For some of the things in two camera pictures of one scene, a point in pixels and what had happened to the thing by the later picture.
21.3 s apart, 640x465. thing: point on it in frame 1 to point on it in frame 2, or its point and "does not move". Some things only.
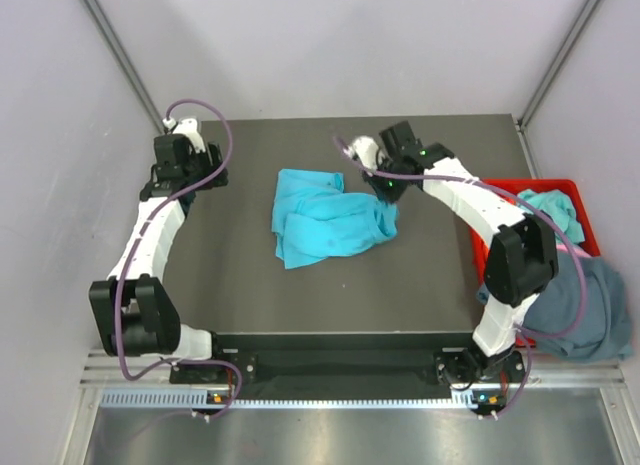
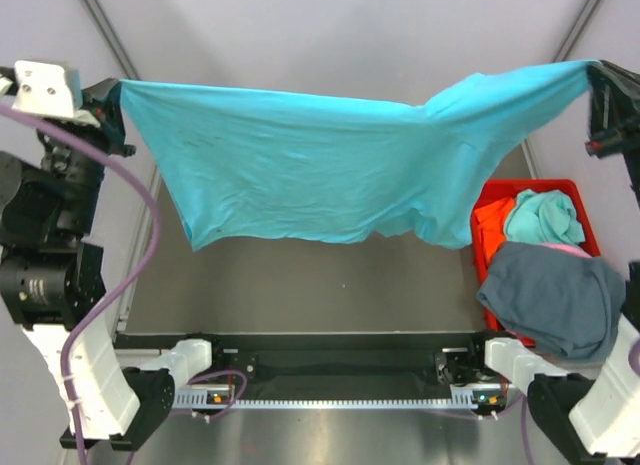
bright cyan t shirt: (314, 218) to (244, 161)
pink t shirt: (577, 249) does not move
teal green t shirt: (559, 207) does not move
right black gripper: (383, 194) to (614, 106)
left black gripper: (204, 159) to (100, 101)
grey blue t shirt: (580, 314) does not move
